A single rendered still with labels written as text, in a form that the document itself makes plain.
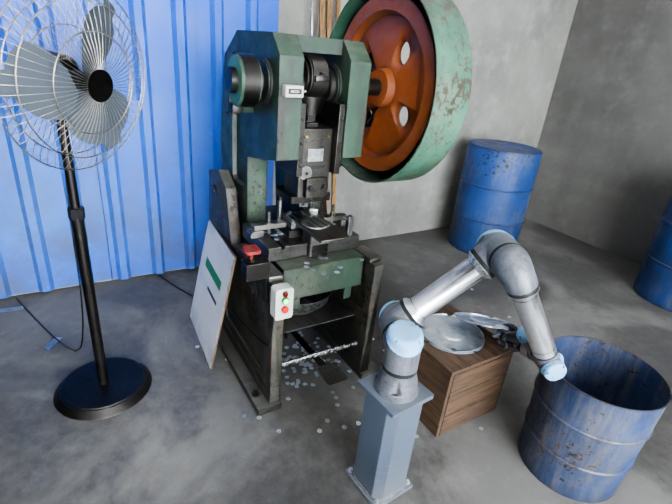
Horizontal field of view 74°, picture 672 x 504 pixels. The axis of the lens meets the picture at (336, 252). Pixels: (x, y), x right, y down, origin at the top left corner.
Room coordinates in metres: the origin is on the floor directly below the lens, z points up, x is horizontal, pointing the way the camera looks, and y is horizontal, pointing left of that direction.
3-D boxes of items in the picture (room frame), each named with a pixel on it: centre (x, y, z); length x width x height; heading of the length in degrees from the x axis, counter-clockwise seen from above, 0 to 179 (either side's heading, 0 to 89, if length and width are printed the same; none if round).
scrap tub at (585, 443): (1.36, -1.04, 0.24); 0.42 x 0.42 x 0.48
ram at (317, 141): (1.84, 0.15, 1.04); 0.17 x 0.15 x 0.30; 34
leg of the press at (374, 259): (2.14, 0.02, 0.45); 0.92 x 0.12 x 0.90; 34
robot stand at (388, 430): (1.18, -0.25, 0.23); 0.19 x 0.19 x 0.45; 38
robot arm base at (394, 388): (1.18, -0.25, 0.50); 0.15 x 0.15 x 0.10
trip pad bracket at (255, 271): (1.51, 0.30, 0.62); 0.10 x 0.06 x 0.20; 124
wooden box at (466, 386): (1.68, -0.55, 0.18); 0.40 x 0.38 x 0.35; 33
